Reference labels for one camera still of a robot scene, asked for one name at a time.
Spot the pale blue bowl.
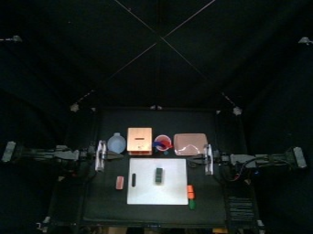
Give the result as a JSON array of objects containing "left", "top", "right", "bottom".
[{"left": 107, "top": 132, "right": 127, "bottom": 154}]

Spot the grey frame clamp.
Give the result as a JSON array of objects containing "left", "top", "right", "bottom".
[
  {"left": 299, "top": 36, "right": 313, "bottom": 46},
  {"left": 0, "top": 35, "right": 23, "bottom": 44}
]

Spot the red and white block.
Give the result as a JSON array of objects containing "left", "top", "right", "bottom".
[{"left": 115, "top": 175, "right": 125, "bottom": 191}]

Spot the toy sushi roll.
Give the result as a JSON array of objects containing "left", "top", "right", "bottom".
[{"left": 154, "top": 166, "right": 165, "bottom": 185}]

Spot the white text label sticker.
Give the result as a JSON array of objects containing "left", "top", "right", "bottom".
[{"left": 226, "top": 196, "right": 255, "bottom": 221}]

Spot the red plastic cup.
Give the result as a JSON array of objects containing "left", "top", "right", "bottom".
[{"left": 153, "top": 133, "right": 176, "bottom": 153}]

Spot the pink square plate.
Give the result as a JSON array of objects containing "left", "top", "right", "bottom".
[{"left": 173, "top": 133, "right": 209, "bottom": 157}]

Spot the orange toy carrot piece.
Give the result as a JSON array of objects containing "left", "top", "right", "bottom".
[{"left": 186, "top": 184, "right": 196, "bottom": 200}]

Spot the blue toy utensil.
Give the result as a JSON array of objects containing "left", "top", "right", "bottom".
[{"left": 153, "top": 142, "right": 170, "bottom": 155}]

